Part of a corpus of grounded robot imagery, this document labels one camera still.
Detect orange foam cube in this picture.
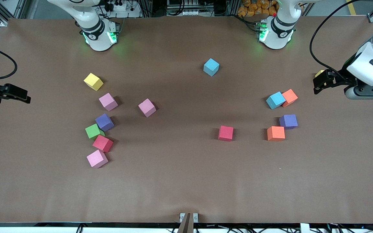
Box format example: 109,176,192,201
267,126,286,142
282,89,298,108

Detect brown camera mount post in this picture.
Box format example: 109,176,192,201
177,213,192,233

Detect red foam cube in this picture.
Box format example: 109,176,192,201
218,126,234,142
92,135,114,153

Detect blue foam cube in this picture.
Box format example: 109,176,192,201
203,58,220,77
266,92,286,110

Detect white power strip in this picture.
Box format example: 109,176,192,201
104,0,141,18

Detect grey electronics rack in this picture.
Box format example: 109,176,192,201
166,0,200,17

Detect purple foam cube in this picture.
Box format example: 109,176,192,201
95,113,115,132
279,114,298,130

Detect large table cover sheet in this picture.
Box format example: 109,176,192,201
0,16,373,224

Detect pink foam cube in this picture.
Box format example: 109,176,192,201
138,98,157,117
98,93,119,112
86,150,109,169

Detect orange lumpy bag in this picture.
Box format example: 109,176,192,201
237,0,279,17

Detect small white bracket plates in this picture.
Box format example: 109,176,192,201
179,213,199,223

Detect green foam cube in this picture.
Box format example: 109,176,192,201
85,123,105,140

